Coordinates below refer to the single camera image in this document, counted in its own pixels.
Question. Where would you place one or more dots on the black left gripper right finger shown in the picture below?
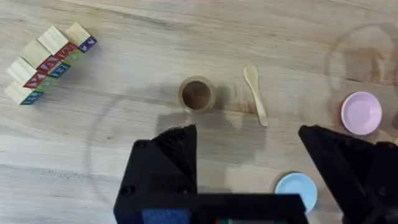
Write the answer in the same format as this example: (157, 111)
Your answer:
(351, 168)

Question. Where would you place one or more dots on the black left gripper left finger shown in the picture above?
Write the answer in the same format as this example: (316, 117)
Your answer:
(161, 168)

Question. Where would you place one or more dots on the pink plate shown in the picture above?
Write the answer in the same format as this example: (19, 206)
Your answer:
(361, 113)

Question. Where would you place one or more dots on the light blue plate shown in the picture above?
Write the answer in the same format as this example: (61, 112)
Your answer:
(298, 189)

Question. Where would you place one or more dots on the wooden cup container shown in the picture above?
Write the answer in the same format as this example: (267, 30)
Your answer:
(196, 94)

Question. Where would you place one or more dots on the wooden spoon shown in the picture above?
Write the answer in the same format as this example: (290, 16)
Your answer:
(255, 93)

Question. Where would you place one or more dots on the heap of wooden letter blocks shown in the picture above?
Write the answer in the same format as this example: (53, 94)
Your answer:
(46, 60)

